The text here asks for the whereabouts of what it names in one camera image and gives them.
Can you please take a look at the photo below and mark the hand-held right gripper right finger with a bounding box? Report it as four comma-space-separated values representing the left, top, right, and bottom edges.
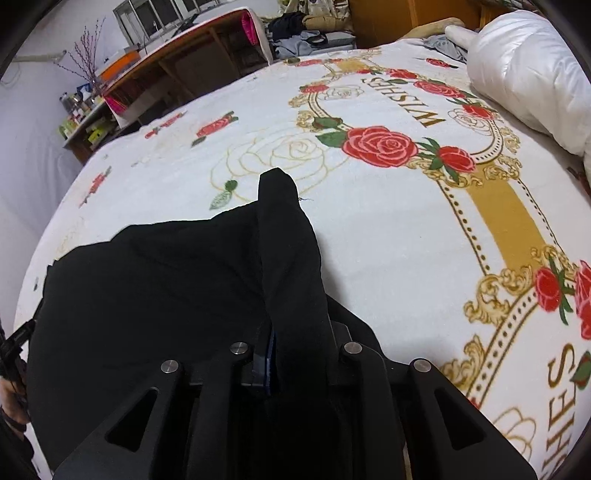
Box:
327, 319, 539, 480

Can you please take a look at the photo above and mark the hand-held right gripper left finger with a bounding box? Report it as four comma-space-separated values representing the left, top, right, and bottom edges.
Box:
53, 330, 279, 480

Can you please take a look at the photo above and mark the black jacket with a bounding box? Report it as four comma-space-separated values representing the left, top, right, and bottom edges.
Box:
25, 168, 419, 480

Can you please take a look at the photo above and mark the grey clothes pile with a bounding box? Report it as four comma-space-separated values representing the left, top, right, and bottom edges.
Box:
272, 30, 357, 62

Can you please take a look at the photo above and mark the black clothes pile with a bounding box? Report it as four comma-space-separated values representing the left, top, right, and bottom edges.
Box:
267, 11, 306, 41

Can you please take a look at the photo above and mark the person's left hand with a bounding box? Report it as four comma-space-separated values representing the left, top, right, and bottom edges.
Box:
0, 375, 23, 432

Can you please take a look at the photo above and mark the rose printed blanket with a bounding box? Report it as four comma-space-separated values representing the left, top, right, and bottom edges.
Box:
14, 37, 591, 480

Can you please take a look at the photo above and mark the low wooden shelf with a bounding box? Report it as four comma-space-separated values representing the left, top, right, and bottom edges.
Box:
59, 99, 123, 165

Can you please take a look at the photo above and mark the cluster of bottles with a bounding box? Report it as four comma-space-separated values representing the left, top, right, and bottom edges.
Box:
58, 89, 101, 123

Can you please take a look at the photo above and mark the vase of flower branches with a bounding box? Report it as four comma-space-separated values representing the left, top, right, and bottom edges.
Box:
52, 18, 108, 90

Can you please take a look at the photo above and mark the orange storage box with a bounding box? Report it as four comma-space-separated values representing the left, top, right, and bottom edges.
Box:
96, 48, 140, 82

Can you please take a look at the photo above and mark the white and wooden desk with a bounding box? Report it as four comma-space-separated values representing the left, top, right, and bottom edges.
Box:
102, 7, 274, 127

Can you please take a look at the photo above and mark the white duvet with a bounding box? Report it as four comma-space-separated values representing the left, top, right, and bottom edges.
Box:
445, 10, 591, 185

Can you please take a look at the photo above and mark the barred window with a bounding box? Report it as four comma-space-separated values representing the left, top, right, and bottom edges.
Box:
113, 0, 219, 45

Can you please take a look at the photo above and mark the small grey cloth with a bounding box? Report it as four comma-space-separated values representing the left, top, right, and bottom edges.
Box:
421, 34, 471, 64

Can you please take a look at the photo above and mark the beige cloth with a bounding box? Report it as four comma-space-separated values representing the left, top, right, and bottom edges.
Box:
401, 17, 466, 41

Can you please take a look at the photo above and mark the wooden wardrobe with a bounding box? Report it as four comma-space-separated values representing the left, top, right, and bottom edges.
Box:
348, 0, 485, 49

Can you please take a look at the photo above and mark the tan pillow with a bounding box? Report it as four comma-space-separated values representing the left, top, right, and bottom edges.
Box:
302, 14, 357, 34

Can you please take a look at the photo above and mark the patterned curtain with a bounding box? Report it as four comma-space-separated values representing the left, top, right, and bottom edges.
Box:
295, 0, 352, 20

